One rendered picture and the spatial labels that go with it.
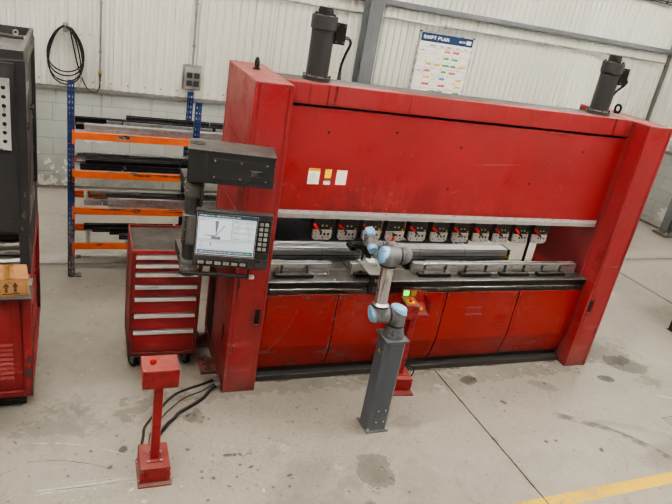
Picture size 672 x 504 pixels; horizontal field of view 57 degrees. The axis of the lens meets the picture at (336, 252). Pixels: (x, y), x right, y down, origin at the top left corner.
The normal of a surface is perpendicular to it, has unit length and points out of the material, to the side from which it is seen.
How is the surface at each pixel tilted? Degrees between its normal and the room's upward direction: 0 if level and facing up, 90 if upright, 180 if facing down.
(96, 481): 0
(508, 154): 90
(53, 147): 90
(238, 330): 90
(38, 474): 0
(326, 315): 90
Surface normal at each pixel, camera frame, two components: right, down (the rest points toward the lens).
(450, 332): 0.34, 0.42
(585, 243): -0.93, -0.01
